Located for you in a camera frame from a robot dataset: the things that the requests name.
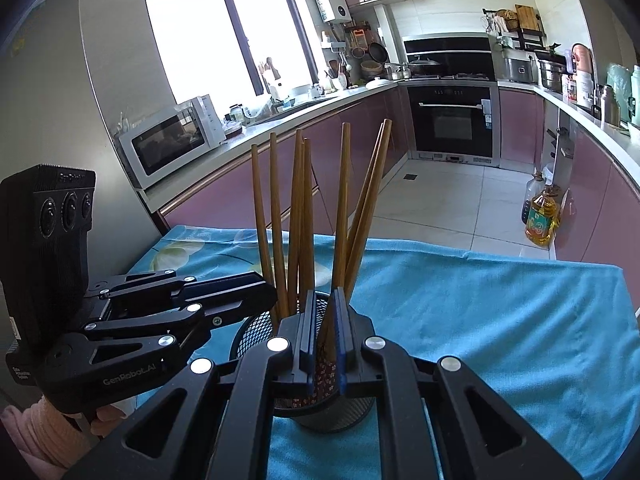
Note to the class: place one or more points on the black range hood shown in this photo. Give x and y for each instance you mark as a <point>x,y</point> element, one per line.
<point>450,57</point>

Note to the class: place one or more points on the silver rice cooker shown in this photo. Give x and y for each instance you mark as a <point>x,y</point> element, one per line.
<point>517,67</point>

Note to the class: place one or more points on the blue printed tablecloth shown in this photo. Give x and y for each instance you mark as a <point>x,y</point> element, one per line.
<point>475,335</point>

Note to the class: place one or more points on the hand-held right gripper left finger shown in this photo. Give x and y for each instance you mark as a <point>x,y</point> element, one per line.
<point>312,335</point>

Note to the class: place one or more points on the green plastic bag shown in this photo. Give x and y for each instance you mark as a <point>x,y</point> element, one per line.
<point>620,87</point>

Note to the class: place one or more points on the yellow cooking oil bottle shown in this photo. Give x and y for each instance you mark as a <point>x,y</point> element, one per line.
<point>542,220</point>

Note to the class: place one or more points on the white microwave oven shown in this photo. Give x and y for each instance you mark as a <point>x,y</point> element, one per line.
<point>165,145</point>

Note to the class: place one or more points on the pink kettle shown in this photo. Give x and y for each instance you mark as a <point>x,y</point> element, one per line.
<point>582,70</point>

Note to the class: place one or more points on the person's left hand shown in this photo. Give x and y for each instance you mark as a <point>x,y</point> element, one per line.
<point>112,417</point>

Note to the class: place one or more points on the white kitchen countertop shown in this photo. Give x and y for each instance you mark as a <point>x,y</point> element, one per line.
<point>595,122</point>
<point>260,127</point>

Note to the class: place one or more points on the black counter rack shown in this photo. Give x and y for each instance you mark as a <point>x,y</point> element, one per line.
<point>505,25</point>

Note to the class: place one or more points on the black mesh utensil holder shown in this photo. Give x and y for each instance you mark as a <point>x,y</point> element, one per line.
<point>255,330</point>

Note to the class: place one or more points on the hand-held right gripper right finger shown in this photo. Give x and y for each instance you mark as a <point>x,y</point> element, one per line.
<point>342,335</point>

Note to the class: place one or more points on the kitchen window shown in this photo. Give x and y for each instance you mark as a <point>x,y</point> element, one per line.
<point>200,35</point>

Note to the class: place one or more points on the dark wok on stove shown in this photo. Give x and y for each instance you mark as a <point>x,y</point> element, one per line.
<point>424,66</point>

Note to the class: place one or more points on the black built-in oven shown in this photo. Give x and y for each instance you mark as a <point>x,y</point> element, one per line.
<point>450,125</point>

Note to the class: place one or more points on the hanging black frying pan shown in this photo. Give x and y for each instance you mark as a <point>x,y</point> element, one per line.
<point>377,52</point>

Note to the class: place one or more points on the stainless steel pot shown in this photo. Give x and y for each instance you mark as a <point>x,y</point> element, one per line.
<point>551,75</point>

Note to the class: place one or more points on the wooden cutting board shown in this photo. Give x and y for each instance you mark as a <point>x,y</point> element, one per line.
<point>527,17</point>

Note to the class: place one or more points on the white water heater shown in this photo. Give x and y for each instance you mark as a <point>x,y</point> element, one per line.
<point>330,0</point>

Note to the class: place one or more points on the brown clay pot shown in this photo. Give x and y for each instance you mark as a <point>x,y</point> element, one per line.
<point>371,70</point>

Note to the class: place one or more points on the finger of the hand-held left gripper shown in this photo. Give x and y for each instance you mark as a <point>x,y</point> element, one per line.
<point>165,320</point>
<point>235,292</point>

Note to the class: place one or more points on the steel thermos flask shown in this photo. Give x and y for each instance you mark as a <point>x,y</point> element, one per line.
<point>609,107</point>

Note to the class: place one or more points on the dark liquid bottle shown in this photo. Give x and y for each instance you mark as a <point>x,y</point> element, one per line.
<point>531,200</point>

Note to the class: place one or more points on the person's left forearm pink sleeve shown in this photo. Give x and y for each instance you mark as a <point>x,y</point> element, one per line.
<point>45,430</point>

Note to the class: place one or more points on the pink lower kitchen cabinets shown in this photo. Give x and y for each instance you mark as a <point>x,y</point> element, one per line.
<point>225,195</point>
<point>590,200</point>

